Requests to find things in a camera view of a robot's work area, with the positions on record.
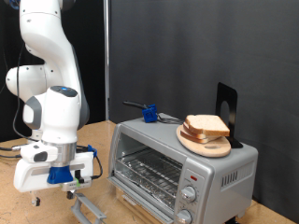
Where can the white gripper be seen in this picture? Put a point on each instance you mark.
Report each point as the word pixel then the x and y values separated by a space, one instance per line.
pixel 31 177

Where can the metal spatula with blue block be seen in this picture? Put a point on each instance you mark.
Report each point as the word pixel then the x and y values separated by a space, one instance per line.
pixel 150 113

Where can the white bread slice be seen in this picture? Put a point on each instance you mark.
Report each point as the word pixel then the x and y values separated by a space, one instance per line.
pixel 188 137
pixel 191 132
pixel 207 124

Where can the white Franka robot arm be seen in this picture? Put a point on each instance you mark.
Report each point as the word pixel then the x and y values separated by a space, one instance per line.
pixel 53 118

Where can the silver oven knob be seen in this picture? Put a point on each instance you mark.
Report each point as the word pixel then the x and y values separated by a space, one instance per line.
pixel 183 217
pixel 188 194

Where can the silver toaster oven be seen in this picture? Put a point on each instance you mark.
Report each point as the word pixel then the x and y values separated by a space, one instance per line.
pixel 218 174

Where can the vertical metal pole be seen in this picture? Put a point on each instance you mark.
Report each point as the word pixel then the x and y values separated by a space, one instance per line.
pixel 106 77

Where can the round wooden board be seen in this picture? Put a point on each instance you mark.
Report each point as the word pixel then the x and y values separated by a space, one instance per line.
pixel 211 149

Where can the black metal bookend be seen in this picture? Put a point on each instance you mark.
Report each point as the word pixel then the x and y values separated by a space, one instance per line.
pixel 230 96

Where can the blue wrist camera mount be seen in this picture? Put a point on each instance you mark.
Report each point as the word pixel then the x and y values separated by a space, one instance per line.
pixel 59 174

